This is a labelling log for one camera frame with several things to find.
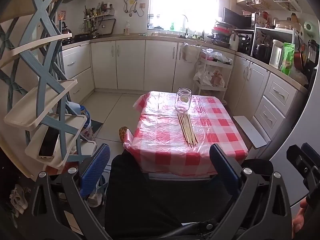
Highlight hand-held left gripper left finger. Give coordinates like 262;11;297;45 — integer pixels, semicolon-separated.
31;144;112;240

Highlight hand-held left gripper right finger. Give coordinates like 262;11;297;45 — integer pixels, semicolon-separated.
209;144;293;240

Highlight bunch of wooden chopsticks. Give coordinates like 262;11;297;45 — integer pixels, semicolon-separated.
177;114;199;148

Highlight clear glass jar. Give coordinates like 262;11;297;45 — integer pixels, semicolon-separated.
174;87;192;113

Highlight hanging kitchen utensils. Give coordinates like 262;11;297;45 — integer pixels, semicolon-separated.
79;17;102;37

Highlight person's right hand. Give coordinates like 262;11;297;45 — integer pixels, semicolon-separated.
292;199;310;233

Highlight white wooden stool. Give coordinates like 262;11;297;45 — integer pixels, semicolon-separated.
232;115;268;149

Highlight patterned slipper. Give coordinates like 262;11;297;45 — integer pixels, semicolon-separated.
118;127;128;143

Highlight blue and white plastic bag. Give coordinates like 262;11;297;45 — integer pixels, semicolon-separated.
71;102;94;143

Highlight white smartphone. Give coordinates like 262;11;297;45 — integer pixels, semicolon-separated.
38;126;60;159

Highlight red checked plastic tablecloth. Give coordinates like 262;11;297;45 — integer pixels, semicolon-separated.
122;91;249;177

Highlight person's black trousers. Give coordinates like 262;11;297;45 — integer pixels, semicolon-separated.
104;151;235;240

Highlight white sneaker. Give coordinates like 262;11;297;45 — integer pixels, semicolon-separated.
9;184;28;215

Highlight red printed plastic bag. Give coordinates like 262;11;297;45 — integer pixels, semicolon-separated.
211;71;225;87

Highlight white trolley cart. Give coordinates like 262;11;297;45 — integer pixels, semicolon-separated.
194;52;234;105

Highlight clear plastic bag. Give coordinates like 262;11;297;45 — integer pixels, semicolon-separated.
201;48;234;64

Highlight green packet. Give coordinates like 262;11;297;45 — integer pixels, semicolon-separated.
280;42;295;75

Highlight white base cabinets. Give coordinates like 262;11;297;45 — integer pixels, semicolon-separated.
61;39;308;145

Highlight black cooker pot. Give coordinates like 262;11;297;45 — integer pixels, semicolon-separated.
252;43;272;61

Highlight white electric jug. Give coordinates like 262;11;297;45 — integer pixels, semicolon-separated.
229;31;239;51

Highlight black countertop appliance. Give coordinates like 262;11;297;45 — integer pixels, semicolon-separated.
237;30;254;55

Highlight stack of pans and bowls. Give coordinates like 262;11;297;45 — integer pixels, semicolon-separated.
210;21;232;48

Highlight white countertop storage shelf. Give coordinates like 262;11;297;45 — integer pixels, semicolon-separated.
251;26;304;64

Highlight black frying pan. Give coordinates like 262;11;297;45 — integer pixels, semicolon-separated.
74;32;97;42

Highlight pale green round appliance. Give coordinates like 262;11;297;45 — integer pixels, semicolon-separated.
304;21;317;38

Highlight metal faucet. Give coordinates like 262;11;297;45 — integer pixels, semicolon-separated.
182;14;189;38

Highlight clear lidded container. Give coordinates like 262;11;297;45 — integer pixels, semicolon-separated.
275;19;303;30

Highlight grey tray with dark rim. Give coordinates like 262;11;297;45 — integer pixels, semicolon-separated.
100;18;116;35

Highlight steel kettle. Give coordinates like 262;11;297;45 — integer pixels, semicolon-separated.
61;21;72;35

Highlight black microwave oven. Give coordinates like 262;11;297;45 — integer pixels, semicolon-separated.
222;7;260;29

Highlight blue and white shelf rack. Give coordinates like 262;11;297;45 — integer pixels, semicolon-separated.
0;0;98;178

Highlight kitchen window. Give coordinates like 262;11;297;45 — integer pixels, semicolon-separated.
147;0;224;30

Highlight wall shelf with bottles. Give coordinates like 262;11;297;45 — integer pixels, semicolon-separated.
82;2;115;22

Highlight white wire basket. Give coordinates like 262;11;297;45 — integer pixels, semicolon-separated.
272;0;303;13

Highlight water heater hoses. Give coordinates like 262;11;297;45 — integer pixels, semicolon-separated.
123;0;140;17

